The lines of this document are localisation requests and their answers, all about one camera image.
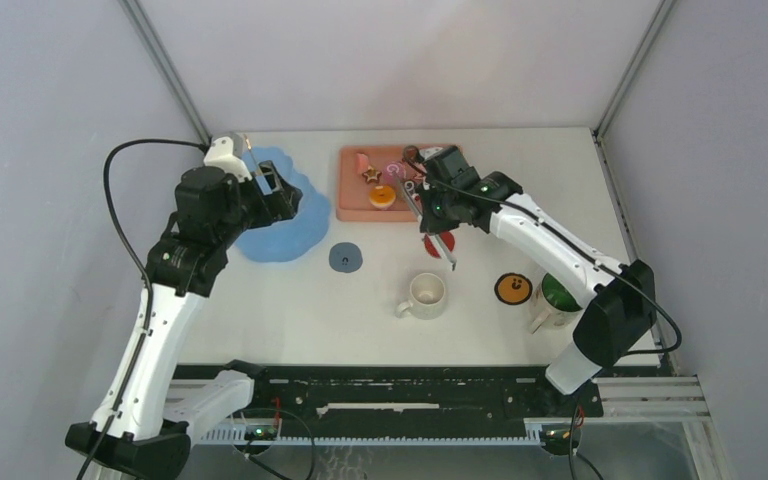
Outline pink dessert tray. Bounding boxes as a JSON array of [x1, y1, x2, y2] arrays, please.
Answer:
[[336, 144, 443, 223]]

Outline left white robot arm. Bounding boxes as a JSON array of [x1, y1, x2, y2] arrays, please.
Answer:
[[65, 133, 302, 479]]

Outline blue three-tier cake stand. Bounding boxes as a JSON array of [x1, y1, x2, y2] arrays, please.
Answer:
[[234, 134, 331, 263]]

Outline iced star cookie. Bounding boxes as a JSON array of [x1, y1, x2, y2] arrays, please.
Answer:
[[362, 167, 382, 185]]

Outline brown star cookie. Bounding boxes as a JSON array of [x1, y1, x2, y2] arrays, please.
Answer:
[[402, 145, 423, 165]]

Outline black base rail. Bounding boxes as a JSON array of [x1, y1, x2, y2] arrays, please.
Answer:
[[171, 362, 605, 442]]

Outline blue-grey round coaster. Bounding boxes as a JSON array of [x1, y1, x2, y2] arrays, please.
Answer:
[[328, 242, 363, 273]]

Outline metal serving tongs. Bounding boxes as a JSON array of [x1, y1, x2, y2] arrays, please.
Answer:
[[398, 182, 457, 271]]

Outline orange round coaster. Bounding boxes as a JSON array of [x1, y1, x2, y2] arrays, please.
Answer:
[[493, 272, 533, 306]]

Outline orange glazed donut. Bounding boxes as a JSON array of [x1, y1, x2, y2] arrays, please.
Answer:
[[368, 185, 397, 210]]

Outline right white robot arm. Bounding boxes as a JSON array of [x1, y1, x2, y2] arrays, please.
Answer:
[[403, 145, 657, 416]]

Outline pink cake slice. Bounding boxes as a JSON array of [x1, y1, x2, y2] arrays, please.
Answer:
[[355, 152, 370, 175]]

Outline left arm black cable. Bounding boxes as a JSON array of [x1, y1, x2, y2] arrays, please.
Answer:
[[75, 138, 316, 480]]

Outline cream ceramic mug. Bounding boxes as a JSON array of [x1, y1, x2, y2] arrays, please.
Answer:
[[394, 273, 447, 320]]

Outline red round coaster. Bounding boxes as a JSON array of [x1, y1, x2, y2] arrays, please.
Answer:
[[423, 231, 456, 262]]

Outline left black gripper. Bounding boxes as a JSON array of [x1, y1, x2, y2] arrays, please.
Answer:
[[215, 161, 301, 248]]

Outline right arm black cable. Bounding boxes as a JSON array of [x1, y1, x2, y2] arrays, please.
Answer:
[[402, 145, 683, 480]]

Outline pink swirl roll cake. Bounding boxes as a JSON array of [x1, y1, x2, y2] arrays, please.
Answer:
[[382, 161, 407, 185]]

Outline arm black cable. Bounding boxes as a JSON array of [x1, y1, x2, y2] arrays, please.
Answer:
[[75, 138, 316, 480], [402, 145, 683, 480]]

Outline floral mug green inside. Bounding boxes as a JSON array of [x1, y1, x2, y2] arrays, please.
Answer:
[[528, 273, 583, 334]]

